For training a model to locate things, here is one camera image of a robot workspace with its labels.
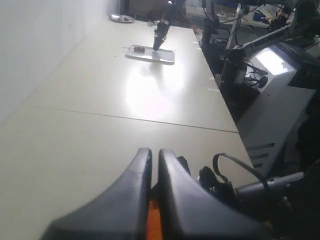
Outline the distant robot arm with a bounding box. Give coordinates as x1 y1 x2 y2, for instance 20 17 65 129
153 0 186 51

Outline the grey equipment cabinet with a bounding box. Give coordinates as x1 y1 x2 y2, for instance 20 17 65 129
236 42 320 177

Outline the distant round metal plate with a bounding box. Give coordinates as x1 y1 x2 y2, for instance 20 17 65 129
109 14 135 24

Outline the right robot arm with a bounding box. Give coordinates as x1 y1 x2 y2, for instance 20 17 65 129
197 153 320 240

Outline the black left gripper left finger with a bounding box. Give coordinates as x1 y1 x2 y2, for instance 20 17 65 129
42 148 152 240

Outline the orange dish soap pump bottle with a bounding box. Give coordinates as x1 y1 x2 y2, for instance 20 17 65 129
146 199 164 240

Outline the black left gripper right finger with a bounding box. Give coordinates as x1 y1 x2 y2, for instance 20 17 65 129
158 148 273 240

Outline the distant metal tray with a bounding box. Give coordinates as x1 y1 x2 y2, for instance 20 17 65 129
125 44 176 65

